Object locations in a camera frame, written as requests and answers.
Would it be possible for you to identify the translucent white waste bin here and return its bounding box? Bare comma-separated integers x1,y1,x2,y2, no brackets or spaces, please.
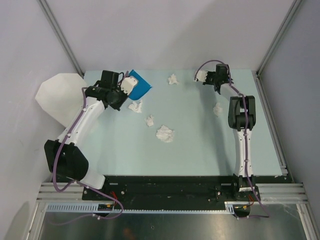
35,73,87,128

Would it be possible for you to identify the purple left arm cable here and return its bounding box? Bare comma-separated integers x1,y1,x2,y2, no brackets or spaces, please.
51,74,125,223

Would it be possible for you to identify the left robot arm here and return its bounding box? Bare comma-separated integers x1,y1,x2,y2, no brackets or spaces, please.
44,70,139,200

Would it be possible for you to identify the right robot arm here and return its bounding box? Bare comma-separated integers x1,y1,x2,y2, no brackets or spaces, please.
203,60,257,201

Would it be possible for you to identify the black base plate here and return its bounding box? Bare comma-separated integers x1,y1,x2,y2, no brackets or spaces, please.
82,175,261,212

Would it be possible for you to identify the grey cable duct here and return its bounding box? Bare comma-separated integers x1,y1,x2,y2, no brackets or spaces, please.
44,201,237,215

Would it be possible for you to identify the paper scrap left upper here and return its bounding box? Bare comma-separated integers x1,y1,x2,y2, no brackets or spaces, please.
128,100,143,114

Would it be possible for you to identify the blue dustpan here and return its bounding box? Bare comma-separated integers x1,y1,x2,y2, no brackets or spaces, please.
128,69,152,101

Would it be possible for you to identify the large paper scrap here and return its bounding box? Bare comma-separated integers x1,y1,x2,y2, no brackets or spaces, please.
155,125,175,143

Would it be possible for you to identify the paper scrap top centre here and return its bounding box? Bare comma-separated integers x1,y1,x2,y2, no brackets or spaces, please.
167,74,180,85

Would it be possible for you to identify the paper scrap right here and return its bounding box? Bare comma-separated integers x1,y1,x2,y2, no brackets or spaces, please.
213,102,223,117

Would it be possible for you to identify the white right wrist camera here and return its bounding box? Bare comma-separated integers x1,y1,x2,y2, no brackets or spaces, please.
194,70,208,83

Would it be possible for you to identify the paper scrap centre small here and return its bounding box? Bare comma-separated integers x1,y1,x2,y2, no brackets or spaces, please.
145,115,154,127

